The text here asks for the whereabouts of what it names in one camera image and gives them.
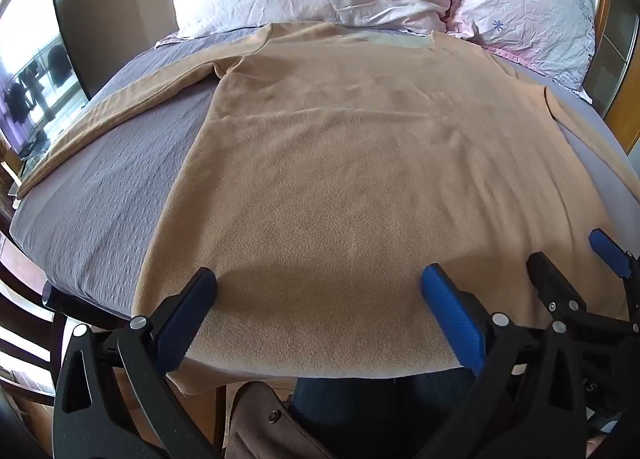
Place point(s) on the flat screen television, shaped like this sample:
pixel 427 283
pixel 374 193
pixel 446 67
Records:
pixel 30 79

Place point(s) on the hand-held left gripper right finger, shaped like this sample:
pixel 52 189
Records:
pixel 450 311

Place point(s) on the wooden headboard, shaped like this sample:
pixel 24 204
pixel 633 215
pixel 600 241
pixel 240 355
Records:
pixel 607 14

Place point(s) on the beige long-sleeve shirt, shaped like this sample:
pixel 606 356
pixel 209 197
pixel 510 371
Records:
pixel 325 164

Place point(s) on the grey textured bedspread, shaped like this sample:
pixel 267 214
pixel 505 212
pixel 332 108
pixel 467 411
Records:
pixel 100 199

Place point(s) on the pink floral pillow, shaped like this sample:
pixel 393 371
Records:
pixel 525 14

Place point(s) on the dark wooden chair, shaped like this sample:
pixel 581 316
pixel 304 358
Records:
pixel 22 284

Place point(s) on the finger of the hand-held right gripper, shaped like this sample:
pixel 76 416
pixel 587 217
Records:
pixel 552 281
pixel 611 251

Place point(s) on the person's blue jeans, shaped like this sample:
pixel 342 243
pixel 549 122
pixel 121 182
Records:
pixel 372 414

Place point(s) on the dark bed frame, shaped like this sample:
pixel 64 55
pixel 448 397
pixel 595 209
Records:
pixel 65 302

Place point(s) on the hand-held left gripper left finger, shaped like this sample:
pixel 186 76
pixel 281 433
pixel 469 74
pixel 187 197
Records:
pixel 184 321

